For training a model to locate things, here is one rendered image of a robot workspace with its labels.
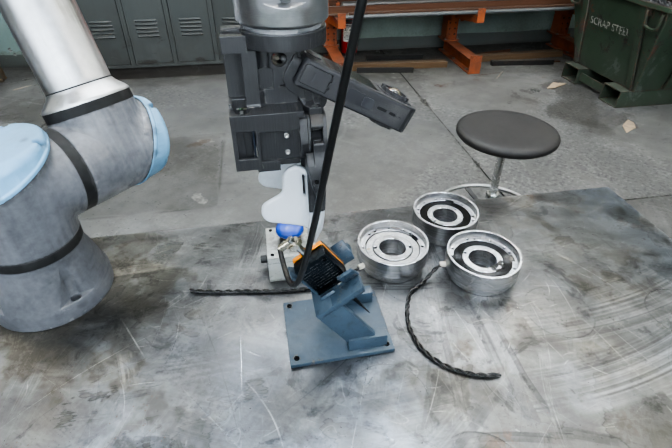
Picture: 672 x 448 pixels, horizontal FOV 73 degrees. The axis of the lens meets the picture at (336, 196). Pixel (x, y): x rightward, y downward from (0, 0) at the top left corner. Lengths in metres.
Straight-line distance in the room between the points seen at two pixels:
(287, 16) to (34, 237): 0.42
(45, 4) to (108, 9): 3.26
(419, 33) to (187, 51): 2.12
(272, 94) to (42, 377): 0.44
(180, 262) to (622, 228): 0.72
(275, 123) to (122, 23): 3.59
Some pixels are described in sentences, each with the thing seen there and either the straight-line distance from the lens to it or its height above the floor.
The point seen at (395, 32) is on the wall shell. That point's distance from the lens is 4.55.
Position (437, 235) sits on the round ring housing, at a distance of 0.73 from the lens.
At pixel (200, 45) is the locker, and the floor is 0.25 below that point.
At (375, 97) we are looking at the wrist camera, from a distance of 0.40.
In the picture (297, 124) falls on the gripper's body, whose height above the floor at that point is 1.11.
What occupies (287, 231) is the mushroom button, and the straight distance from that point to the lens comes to 0.65.
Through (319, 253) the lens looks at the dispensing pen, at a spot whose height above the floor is 0.94.
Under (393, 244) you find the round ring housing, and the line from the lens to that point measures 0.71.
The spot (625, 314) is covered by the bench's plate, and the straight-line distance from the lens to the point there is 0.74.
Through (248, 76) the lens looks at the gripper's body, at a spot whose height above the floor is 1.15.
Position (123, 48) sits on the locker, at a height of 0.26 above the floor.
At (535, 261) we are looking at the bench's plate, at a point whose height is 0.80.
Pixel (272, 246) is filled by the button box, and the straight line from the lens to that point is 0.67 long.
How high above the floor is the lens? 1.27
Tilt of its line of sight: 34 degrees down
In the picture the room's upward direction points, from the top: straight up
